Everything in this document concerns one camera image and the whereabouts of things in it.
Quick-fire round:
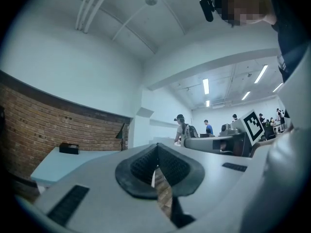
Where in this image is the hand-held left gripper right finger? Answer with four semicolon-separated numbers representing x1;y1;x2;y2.
157;143;265;221

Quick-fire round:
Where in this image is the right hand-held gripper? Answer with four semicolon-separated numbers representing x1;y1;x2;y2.
183;109;266;158

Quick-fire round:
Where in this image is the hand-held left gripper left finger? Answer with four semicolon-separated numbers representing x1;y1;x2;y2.
34;143;175;233

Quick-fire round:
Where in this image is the black box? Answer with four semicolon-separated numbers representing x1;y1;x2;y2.
59;142;80;155

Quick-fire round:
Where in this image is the black desk lamp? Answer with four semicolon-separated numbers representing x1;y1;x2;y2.
115;123;129;152

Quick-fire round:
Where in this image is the black office chair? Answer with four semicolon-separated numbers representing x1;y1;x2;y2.
7;172;41;202

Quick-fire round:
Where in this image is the person's head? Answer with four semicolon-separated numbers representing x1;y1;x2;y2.
212;0;277;29

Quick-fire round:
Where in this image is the person's black shirt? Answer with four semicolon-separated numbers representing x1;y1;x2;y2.
264;0;311;82

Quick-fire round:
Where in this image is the white ceiling conduit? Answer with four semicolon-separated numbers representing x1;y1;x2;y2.
75;0;105;33

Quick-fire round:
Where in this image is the black head-worn camera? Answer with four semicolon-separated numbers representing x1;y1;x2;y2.
199;0;216;23

